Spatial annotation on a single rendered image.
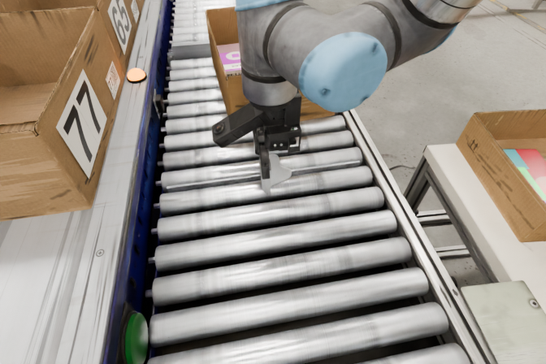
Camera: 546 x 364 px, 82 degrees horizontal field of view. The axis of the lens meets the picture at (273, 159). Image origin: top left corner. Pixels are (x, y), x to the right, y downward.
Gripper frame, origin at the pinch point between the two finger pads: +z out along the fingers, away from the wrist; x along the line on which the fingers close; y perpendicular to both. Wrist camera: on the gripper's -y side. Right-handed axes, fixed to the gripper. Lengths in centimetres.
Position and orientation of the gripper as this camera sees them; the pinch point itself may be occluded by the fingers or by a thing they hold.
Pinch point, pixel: (260, 172)
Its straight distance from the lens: 67.2
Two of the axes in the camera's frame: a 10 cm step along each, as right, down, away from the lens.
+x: -1.8, -7.2, 6.8
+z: 0.0, 6.9, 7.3
